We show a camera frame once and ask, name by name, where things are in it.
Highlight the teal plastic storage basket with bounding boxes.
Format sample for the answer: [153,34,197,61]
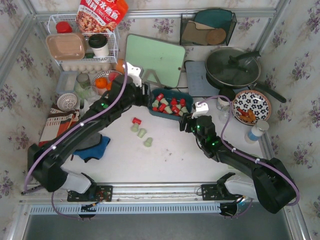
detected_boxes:
[147,88,194,121]

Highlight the red capsule top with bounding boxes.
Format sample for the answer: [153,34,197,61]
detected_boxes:
[132,117,142,125]

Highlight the clear plastic cup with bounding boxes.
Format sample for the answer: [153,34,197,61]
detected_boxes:
[219,105,234,124]

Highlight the grey cloth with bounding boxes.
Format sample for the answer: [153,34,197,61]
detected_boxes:
[85,132,103,147]

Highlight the blue cloth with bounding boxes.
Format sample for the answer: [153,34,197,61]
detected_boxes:
[73,136,111,163]

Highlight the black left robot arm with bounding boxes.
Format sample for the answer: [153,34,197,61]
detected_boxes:
[24,62,149,194]

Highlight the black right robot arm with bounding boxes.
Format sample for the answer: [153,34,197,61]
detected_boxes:
[179,110,300,214]

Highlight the paper coffee cup black lid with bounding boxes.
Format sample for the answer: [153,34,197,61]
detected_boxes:
[216,87,236,110]

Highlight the orange fruit right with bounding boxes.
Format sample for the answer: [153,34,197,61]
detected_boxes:
[106,82,112,91]

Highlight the orange fruit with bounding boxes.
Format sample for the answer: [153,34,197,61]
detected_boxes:
[95,77,108,89]
[106,82,112,91]

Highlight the metal cutting board stand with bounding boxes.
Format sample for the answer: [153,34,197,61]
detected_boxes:
[142,69,164,88]

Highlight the red apple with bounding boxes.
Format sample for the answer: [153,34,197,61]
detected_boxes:
[108,70,122,82]

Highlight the orange fruit left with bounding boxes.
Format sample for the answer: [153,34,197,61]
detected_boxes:
[95,77,108,89]

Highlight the orange sponge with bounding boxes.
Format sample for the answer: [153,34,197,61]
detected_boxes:
[115,58,125,75]

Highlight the fruit bowl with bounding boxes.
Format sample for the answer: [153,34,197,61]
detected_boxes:
[91,70,114,96]

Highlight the grey induction cooker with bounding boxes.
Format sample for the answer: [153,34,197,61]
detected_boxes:
[184,60,219,97]

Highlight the green glass jar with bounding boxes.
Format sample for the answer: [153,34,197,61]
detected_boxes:
[74,73,91,99]

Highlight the green cutting board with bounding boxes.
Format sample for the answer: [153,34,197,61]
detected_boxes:
[125,34,186,88]

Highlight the silver fork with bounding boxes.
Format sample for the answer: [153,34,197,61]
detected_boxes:
[79,98,85,118]

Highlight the egg tray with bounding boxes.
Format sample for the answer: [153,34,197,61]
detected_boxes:
[61,62,113,74]

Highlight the carrot pieces on plate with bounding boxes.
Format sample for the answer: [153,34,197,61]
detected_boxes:
[237,108,256,123]

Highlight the white cup black lid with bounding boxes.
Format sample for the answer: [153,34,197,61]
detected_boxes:
[88,33,109,57]

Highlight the white wire rack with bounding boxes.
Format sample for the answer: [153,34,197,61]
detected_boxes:
[46,13,120,65]

